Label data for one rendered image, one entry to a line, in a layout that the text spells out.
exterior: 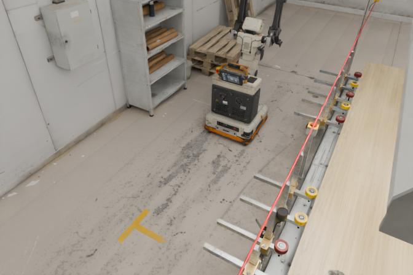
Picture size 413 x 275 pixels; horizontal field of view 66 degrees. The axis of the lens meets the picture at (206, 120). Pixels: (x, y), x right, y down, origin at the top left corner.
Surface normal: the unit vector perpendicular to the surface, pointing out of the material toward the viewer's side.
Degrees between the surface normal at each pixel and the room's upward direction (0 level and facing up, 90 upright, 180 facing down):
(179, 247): 0
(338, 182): 0
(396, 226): 90
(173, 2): 90
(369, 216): 0
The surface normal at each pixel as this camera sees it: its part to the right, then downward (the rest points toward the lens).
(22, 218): 0.01, -0.81
